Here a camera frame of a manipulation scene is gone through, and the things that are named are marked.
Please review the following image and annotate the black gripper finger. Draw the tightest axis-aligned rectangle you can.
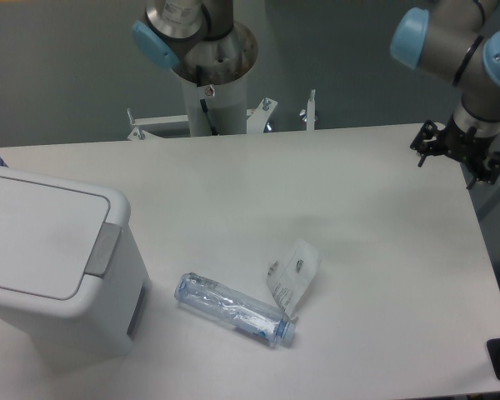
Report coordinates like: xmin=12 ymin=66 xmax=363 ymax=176
xmin=410 ymin=120 xmax=444 ymax=168
xmin=466 ymin=151 xmax=500 ymax=190

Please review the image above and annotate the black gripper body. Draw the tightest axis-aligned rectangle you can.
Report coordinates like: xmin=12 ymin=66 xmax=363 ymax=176
xmin=441 ymin=113 xmax=494 ymax=167

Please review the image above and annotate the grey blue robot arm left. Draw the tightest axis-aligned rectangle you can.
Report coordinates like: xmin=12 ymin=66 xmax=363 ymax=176
xmin=132 ymin=1 xmax=500 ymax=184

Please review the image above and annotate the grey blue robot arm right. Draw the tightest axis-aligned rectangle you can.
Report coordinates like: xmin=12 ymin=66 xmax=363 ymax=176
xmin=390 ymin=1 xmax=500 ymax=173

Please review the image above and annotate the white plastic trash can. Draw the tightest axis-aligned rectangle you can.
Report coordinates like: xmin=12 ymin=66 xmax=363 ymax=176
xmin=0 ymin=167 xmax=150 ymax=355

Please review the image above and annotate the clear plastic label bag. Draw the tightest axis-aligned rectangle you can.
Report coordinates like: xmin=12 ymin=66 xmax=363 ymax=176
xmin=266 ymin=239 xmax=321 ymax=320

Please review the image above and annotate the crushed clear plastic bottle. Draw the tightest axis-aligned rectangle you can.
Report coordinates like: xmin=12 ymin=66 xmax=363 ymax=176
xmin=174 ymin=272 xmax=296 ymax=347

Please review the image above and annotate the white pedestal base frame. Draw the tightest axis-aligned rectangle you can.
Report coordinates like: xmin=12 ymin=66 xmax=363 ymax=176
xmin=127 ymin=88 xmax=318 ymax=141

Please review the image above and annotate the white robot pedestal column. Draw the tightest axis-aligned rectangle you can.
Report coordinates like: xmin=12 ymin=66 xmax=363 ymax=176
xmin=173 ymin=22 xmax=258 ymax=137

